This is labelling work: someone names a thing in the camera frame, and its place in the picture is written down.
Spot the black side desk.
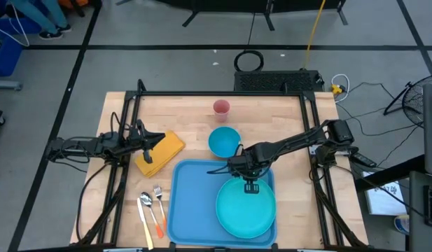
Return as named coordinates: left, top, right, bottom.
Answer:
left=354, top=153, right=432, bottom=252

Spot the teal plastic plate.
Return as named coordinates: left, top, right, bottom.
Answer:
left=215, top=176, right=277, bottom=239

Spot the blue plastic tray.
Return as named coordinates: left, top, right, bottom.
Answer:
left=166, top=159, right=278, bottom=249

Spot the white blue round container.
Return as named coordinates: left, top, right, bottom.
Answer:
left=393, top=213, right=410, bottom=236

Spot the orange bag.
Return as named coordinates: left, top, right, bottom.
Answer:
left=57, top=0, right=90, bottom=10

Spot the black coiled cable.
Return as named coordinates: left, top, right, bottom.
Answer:
left=233, top=12, right=265, bottom=73

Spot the yellow cloth napkin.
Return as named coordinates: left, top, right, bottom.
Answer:
left=134, top=129, right=186, bottom=179

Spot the black perforated computer case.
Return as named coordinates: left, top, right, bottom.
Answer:
left=233, top=69, right=324, bottom=92

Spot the person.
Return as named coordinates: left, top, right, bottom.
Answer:
left=7, top=0, right=72, bottom=41

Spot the black backdrop panel on stands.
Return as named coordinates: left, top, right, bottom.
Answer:
left=116, top=0, right=349, bottom=32

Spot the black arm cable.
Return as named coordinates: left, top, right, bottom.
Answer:
left=75, top=162, right=113, bottom=243

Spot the black floor fan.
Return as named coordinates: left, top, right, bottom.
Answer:
left=382, top=73, right=432, bottom=129

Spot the yellow power cable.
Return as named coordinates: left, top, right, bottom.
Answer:
left=302, top=0, right=327, bottom=71

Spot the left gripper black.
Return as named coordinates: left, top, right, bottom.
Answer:
left=126, top=119, right=167, bottom=165

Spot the blue storage bin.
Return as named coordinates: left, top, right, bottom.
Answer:
left=0, top=0, right=41, bottom=36
left=0, top=31, right=24, bottom=78

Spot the blue plastic bowl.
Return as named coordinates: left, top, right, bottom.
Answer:
left=207, top=126, right=242, bottom=159

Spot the black power adapter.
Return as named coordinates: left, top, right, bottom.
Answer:
left=348, top=152, right=378, bottom=169

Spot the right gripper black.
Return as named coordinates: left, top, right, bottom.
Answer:
left=226, top=141, right=274, bottom=195

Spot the pink plastic cup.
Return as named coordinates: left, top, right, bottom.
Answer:
left=212, top=99, right=231, bottom=123

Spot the fork with orange handle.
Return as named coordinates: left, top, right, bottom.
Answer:
left=153, top=185, right=167, bottom=232

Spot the white looped cable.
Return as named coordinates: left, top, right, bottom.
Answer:
left=330, top=73, right=351, bottom=104

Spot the black aluminium rig frame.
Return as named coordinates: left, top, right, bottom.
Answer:
left=74, top=78, right=369, bottom=249

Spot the white printed paper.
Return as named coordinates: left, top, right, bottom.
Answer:
left=361, top=170, right=409, bottom=216

